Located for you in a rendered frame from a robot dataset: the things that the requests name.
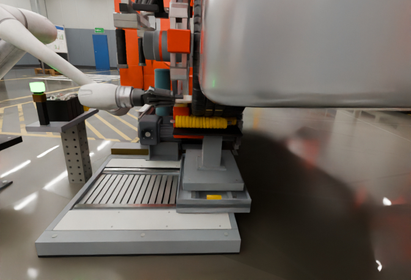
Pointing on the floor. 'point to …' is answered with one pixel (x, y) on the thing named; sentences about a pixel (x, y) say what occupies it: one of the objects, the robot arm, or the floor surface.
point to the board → (60, 45)
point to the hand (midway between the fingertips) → (183, 98)
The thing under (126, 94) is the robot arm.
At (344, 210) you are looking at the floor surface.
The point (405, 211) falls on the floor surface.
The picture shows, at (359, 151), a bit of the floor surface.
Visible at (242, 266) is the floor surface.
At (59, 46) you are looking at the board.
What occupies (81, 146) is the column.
